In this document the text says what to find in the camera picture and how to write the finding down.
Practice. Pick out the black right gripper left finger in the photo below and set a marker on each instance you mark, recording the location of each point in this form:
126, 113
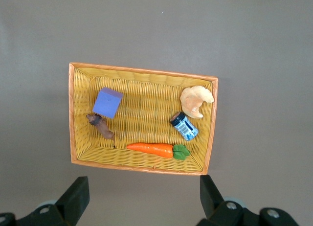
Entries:
73, 199

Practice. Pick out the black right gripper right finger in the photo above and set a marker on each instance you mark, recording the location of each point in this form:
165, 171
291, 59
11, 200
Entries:
212, 199

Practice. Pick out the small jar blue white label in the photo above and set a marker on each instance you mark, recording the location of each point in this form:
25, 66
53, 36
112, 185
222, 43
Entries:
185, 128

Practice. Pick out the brown toy root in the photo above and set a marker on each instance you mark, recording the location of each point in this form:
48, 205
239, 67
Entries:
104, 129

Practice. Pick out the orange toy carrot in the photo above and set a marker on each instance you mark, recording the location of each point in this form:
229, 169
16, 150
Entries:
151, 149

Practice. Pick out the toy croissant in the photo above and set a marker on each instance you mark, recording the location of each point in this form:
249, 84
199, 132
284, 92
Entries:
193, 101

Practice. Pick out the purple foam cube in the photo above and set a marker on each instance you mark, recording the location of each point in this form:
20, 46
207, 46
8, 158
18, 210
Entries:
107, 103

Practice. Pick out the yellow wicker tray orange rim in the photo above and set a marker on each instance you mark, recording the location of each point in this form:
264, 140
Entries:
146, 101

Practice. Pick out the brown table cover sheet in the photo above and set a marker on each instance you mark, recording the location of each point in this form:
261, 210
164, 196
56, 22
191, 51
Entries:
156, 28

